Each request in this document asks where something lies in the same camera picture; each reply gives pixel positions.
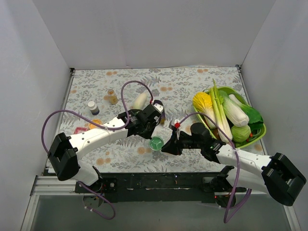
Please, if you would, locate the white vitamin B bottle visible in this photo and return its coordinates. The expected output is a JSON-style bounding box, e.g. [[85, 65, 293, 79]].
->
[[88, 101, 100, 115]]

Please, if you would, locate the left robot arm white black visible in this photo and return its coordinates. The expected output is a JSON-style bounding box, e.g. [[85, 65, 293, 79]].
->
[[48, 103, 164, 193]]

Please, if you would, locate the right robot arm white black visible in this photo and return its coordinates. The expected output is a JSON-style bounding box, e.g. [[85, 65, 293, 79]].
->
[[161, 123, 307, 206]]

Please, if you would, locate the purple eggplant toy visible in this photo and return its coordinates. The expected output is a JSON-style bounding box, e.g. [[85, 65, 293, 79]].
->
[[160, 104, 166, 125]]

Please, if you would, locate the green round pill container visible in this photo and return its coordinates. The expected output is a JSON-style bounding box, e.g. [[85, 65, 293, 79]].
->
[[149, 136, 164, 151]]

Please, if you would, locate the white eggplant toy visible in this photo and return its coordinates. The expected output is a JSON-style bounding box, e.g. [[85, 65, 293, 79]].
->
[[133, 92, 147, 110]]

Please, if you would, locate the amber pill bottle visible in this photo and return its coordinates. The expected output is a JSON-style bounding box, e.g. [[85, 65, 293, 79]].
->
[[107, 89, 118, 105]]

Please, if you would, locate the yellow napa cabbage toy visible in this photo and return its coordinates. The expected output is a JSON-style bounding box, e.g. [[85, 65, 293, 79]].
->
[[192, 92, 217, 129]]

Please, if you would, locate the floral patterned table mat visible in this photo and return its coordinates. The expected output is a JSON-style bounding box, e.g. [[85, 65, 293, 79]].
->
[[45, 66, 267, 174]]

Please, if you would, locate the green celery stalk toy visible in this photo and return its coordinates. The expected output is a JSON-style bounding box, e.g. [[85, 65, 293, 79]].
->
[[210, 79, 232, 143]]

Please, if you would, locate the orange round pill container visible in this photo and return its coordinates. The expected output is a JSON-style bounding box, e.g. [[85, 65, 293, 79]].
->
[[89, 119, 102, 129]]

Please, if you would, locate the round green cabbage toy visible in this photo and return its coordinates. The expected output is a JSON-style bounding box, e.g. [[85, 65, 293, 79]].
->
[[231, 125, 251, 143]]

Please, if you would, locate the white daikon radish toy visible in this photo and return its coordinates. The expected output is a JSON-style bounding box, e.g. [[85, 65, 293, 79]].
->
[[227, 96, 249, 127]]

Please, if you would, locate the pink rectangular pill box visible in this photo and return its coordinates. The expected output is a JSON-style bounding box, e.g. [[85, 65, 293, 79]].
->
[[74, 127, 89, 134]]

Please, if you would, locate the green plastic basket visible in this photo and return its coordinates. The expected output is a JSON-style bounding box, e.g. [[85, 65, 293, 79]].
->
[[197, 86, 266, 148]]

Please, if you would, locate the green leafy vegetable toy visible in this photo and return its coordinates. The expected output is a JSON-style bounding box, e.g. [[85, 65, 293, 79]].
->
[[240, 104, 264, 130]]

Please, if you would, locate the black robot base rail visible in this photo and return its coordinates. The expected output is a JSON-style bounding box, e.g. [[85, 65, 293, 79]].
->
[[74, 172, 248, 204]]

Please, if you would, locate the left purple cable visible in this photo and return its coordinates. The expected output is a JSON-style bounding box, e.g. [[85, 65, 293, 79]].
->
[[41, 81, 154, 220]]

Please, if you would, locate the purple cable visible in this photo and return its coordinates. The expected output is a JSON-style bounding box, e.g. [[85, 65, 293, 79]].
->
[[178, 112, 252, 224], [41, 81, 154, 220]]

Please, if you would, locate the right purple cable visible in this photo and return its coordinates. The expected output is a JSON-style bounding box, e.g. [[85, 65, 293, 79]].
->
[[178, 112, 252, 224]]

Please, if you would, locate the aluminium frame rail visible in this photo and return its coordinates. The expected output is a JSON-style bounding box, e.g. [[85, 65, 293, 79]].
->
[[20, 175, 80, 231]]

